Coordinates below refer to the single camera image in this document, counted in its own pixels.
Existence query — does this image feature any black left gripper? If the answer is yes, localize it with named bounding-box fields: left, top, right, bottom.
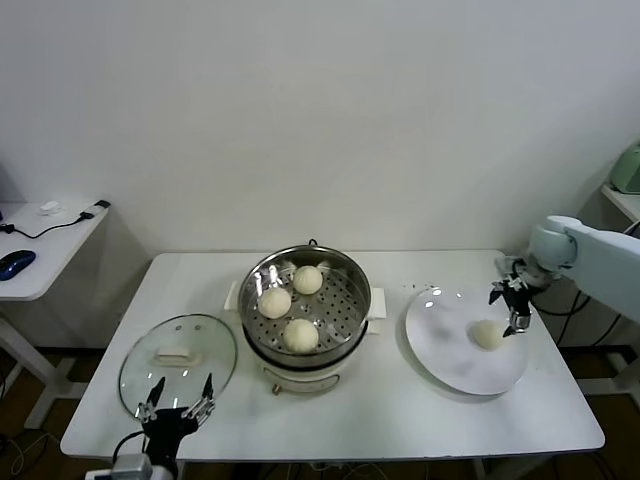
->
left=136, top=373, right=216, bottom=459

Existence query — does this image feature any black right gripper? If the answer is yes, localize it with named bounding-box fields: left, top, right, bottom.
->
left=488, top=279, right=533, bottom=339

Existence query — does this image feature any white steamed baozi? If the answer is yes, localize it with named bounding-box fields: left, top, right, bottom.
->
left=292, top=265, right=324, bottom=295
left=258, top=288, right=293, bottom=320
left=468, top=319, right=506, bottom=351
left=283, top=318, right=320, bottom=355

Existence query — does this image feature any round glass pot lid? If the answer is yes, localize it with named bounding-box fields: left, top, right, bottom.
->
left=118, top=313, right=239, bottom=420

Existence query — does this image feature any stainless steel steamer basket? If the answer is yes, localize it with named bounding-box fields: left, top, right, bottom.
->
left=237, top=245, right=373, bottom=360

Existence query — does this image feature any white round plate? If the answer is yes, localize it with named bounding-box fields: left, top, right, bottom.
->
left=403, top=286, right=530, bottom=397

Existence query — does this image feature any white electric cooker base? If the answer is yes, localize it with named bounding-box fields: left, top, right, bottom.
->
left=223, top=280, right=389, bottom=396

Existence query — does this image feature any white desk with appliance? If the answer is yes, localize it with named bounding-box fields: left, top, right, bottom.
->
left=599, top=183, right=640, bottom=396

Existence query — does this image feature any pale green appliance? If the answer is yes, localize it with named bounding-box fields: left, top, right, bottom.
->
left=609, top=142, right=640, bottom=196

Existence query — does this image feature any white side desk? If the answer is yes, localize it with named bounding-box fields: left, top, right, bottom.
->
left=0, top=200, right=114, bottom=431

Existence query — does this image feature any blue computer mouse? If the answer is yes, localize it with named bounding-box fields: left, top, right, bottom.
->
left=0, top=248, right=39, bottom=280

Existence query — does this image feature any black hanging power cable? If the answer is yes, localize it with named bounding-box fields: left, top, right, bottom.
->
left=557, top=293, right=604, bottom=351

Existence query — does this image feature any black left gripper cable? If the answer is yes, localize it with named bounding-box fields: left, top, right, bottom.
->
left=112, top=432, right=149, bottom=464

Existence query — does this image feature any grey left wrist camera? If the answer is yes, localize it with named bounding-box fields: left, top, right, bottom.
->
left=84, top=453, right=154, bottom=480

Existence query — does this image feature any black desk cable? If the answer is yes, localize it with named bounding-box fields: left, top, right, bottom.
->
left=0, top=212, right=97, bottom=240

